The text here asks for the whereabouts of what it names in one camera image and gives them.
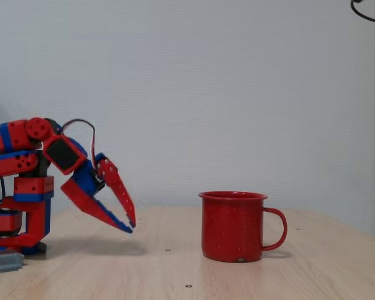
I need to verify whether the red enamel mug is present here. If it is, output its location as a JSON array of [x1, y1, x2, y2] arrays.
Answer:
[[197, 191, 288, 263]]

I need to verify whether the red white black gripper wire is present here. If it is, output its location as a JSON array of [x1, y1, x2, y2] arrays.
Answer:
[[58, 118, 99, 168]]

